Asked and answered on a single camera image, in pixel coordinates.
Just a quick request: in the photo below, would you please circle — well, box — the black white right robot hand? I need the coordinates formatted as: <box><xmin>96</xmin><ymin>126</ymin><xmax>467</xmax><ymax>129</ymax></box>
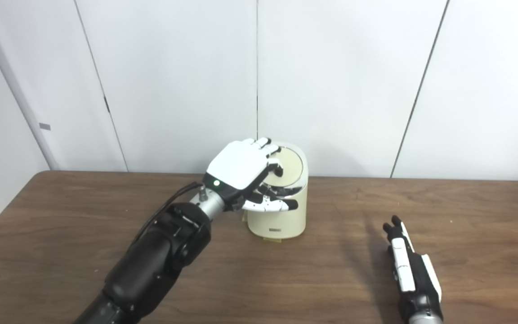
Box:
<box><xmin>383</xmin><ymin>215</ymin><xmax>444</xmax><ymax>322</ymax></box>

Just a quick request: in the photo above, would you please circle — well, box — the round cream bin lid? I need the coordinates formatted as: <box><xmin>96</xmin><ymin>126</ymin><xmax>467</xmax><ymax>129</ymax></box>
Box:
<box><xmin>268</xmin><ymin>146</ymin><xmax>304</xmax><ymax>186</ymax></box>

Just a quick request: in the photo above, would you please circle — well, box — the cream-colored desktop bin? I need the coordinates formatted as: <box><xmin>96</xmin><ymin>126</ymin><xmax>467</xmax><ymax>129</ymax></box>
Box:
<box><xmin>242</xmin><ymin>142</ymin><xmax>309</xmax><ymax>240</ymax></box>

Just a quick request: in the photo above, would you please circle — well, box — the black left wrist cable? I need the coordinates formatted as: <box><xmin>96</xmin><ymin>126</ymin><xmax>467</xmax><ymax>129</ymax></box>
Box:
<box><xmin>131</xmin><ymin>181</ymin><xmax>203</xmax><ymax>248</ymax></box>

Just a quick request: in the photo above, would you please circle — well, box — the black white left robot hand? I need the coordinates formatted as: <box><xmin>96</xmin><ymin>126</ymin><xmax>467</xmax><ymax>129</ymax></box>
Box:
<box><xmin>201</xmin><ymin>137</ymin><xmax>299</xmax><ymax>213</ymax></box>

